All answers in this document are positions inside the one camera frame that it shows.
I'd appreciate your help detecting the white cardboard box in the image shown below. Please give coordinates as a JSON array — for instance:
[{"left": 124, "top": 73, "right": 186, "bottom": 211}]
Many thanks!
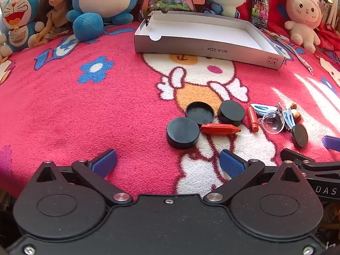
[{"left": 133, "top": 11, "right": 286, "bottom": 70}]

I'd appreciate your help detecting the black round cap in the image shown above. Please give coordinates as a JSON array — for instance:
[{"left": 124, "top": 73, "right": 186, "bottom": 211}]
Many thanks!
[
  {"left": 166, "top": 117, "right": 200, "bottom": 150},
  {"left": 217, "top": 100, "right": 246, "bottom": 126},
  {"left": 185, "top": 101, "right": 215, "bottom": 126},
  {"left": 290, "top": 123, "right": 309, "bottom": 148}
]

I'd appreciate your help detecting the pink rabbit plush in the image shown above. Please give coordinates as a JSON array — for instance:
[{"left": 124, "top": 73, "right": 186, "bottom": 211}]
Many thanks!
[{"left": 284, "top": 0, "right": 323, "bottom": 54}]

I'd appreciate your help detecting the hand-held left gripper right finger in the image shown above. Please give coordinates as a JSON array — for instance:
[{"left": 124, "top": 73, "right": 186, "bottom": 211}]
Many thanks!
[{"left": 203, "top": 149, "right": 306, "bottom": 205}]

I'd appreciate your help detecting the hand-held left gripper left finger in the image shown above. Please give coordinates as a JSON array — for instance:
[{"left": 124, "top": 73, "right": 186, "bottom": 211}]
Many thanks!
[{"left": 34, "top": 149, "right": 134, "bottom": 205}]

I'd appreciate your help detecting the blue robot cat plush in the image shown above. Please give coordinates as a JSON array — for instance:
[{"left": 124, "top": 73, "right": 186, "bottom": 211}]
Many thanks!
[{"left": 0, "top": 0, "right": 45, "bottom": 56}]

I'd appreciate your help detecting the brown haired doll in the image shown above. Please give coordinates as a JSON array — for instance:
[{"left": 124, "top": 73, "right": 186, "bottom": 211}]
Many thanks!
[{"left": 33, "top": 0, "right": 73, "bottom": 45}]

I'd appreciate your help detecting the white curved stand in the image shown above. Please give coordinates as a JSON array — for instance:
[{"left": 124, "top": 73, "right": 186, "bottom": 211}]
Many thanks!
[{"left": 327, "top": 0, "right": 340, "bottom": 26}]

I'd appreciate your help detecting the grey lanyard strap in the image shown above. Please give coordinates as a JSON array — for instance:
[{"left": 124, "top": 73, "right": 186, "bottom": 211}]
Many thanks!
[{"left": 262, "top": 29, "right": 314, "bottom": 75}]

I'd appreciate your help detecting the pink printed blanket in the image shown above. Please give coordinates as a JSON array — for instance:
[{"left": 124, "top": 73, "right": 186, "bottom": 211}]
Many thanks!
[{"left": 0, "top": 18, "right": 340, "bottom": 200}]

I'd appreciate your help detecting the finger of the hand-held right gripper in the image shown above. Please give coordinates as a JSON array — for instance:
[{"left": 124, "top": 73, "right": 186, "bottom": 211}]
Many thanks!
[
  {"left": 280, "top": 148, "right": 340, "bottom": 171},
  {"left": 321, "top": 135, "right": 340, "bottom": 151}
]

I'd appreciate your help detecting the clear plastic half sphere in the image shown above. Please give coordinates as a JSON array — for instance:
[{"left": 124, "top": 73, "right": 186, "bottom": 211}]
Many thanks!
[{"left": 258, "top": 111, "right": 285, "bottom": 135}]

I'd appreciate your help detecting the light blue hair clip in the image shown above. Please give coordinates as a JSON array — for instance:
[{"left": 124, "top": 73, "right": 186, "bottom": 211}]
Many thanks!
[
  {"left": 282, "top": 108, "right": 296, "bottom": 129},
  {"left": 250, "top": 103, "right": 277, "bottom": 115}
]

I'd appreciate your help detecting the black smartphone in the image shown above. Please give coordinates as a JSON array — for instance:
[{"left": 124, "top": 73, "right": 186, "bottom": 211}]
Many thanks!
[{"left": 250, "top": 0, "right": 270, "bottom": 30}]

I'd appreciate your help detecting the round blue mouse plush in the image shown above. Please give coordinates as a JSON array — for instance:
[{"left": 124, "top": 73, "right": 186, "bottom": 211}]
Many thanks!
[{"left": 66, "top": 0, "right": 139, "bottom": 41}]

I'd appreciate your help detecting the red plastic peg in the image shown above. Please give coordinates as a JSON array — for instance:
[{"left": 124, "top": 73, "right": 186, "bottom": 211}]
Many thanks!
[
  {"left": 200, "top": 123, "right": 242, "bottom": 136},
  {"left": 247, "top": 103, "right": 259, "bottom": 132}
]

